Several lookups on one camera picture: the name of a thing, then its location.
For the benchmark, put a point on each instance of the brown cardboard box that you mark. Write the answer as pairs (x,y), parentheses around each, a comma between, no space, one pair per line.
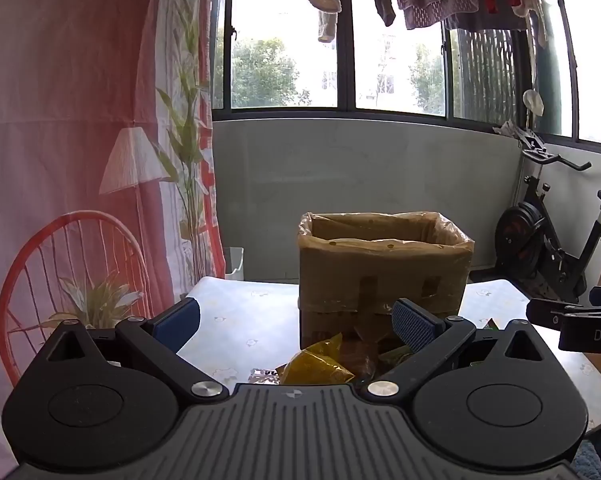
(354,267)

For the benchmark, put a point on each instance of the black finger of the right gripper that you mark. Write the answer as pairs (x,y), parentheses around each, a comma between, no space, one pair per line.
(579,326)

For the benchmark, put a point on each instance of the green snack bag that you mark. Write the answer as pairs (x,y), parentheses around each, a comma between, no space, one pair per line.
(391,359)

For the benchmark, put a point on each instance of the silver foil snack packet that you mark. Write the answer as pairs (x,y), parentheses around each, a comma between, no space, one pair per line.
(259,376)

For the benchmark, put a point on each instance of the white bin on floor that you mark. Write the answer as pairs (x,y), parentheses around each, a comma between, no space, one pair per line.
(234,257)

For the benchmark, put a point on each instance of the red printed curtain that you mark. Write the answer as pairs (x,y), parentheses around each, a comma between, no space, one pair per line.
(107,184)

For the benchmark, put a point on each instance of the black exercise bike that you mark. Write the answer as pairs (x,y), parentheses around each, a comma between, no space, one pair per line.
(527,245)

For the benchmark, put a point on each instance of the amber yellow snack wrapper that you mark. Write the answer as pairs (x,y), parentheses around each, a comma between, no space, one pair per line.
(318,364)

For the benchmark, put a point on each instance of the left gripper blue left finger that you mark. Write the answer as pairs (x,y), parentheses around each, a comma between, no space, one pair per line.
(152,346)

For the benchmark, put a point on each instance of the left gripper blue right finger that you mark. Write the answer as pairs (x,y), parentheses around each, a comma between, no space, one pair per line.
(434,343)

